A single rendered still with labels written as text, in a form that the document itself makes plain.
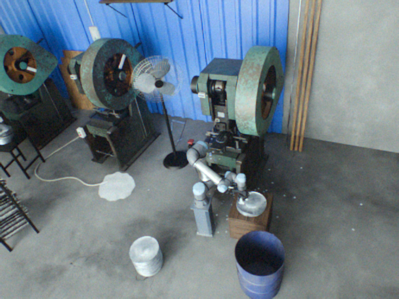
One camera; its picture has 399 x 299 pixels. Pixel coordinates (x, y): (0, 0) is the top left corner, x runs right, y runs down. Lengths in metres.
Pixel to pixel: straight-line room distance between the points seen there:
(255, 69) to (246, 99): 0.25
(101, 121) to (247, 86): 2.33
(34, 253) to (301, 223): 2.96
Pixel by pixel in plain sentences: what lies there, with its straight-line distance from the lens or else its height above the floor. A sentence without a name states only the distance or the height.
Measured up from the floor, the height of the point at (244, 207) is 0.39.
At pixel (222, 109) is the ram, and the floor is 1.13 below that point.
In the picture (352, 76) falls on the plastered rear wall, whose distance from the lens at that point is 4.01.
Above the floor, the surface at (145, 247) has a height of 0.25.
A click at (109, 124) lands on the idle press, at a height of 0.66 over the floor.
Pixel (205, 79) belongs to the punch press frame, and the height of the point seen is 1.46.
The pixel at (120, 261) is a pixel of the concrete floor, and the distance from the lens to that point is 3.45.
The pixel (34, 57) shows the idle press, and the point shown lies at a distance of 5.26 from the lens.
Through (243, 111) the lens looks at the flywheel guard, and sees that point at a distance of 2.58.
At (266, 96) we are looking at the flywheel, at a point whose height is 1.34.
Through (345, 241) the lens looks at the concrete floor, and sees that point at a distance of 3.45.
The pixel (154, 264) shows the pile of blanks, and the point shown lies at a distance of 3.13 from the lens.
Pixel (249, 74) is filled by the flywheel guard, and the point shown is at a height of 1.64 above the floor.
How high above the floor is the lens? 2.77
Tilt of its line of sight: 39 degrees down
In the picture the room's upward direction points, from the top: 10 degrees counter-clockwise
